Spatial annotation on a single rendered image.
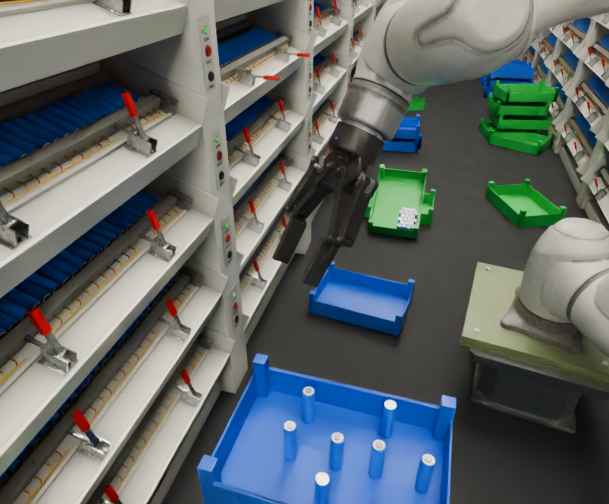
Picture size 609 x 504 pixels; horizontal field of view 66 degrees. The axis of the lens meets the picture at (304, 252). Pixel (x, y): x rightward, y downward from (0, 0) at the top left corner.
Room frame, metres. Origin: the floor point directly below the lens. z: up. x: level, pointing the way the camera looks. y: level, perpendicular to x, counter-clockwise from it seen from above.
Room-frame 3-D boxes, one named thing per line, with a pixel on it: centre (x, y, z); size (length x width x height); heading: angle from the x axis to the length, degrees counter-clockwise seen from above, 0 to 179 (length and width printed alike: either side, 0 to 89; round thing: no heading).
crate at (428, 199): (1.87, -0.43, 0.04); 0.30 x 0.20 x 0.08; 74
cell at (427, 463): (0.35, -0.16, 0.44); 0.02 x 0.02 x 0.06
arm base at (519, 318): (0.89, -0.61, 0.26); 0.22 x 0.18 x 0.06; 146
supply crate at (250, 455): (0.38, -0.04, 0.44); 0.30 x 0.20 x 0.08; 73
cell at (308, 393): (0.46, -0.01, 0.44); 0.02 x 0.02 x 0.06
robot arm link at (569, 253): (0.86, -0.60, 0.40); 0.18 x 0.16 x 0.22; 16
